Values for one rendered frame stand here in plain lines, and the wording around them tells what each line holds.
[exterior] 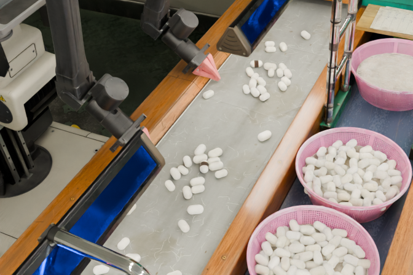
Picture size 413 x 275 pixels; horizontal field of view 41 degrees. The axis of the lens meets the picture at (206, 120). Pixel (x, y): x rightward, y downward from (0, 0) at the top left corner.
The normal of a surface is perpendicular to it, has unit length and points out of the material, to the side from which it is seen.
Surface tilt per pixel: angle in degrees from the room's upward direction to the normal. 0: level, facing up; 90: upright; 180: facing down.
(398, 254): 0
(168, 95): 0
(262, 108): 0
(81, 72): 100
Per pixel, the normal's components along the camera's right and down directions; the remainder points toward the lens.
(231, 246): -0.08, -0.75
